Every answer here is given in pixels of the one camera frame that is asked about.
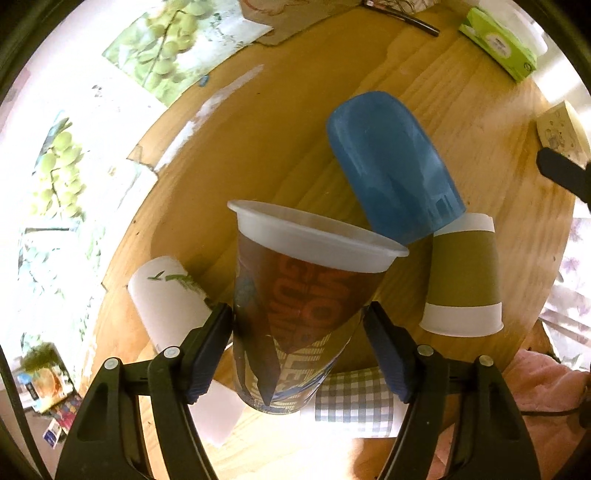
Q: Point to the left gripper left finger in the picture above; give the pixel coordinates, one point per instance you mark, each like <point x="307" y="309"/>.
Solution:
<point x="106" y="440"/>

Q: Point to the grey checkered paper cup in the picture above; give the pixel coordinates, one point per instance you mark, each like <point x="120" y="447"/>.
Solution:
<point x="358" y="403"/>

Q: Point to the white cup with leaf print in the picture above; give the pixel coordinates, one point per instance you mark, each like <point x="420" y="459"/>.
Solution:
<point x="169" y="302"/>

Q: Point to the blue plastic cup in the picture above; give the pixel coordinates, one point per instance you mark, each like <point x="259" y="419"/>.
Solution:
<point x="393" y="167"/>

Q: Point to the black pen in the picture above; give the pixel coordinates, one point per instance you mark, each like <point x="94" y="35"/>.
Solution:
<point x="402" y="16"/>

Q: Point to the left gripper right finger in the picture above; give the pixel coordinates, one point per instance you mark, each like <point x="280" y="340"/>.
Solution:
<point x="490" y="440"/>

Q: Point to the cream patterned mug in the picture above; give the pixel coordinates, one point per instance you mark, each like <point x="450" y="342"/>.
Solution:
<point x="560" y="129"/>

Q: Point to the brown sleeved paper cup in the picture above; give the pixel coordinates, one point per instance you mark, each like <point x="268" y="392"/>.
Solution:
<point x="464" y="293"/>

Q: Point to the plain white paper cup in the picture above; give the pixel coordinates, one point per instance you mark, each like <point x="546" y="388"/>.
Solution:
<point x="216" y="413"/>

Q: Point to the green tissue box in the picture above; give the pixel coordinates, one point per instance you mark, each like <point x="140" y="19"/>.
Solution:
<point x="499" y="43"/>

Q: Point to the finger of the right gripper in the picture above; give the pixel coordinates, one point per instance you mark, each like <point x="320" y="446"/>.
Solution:
<point x="565" y="173"/>

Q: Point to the yellow pen holder can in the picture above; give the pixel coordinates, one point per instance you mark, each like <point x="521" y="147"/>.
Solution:
<point x="43" y="380"/>

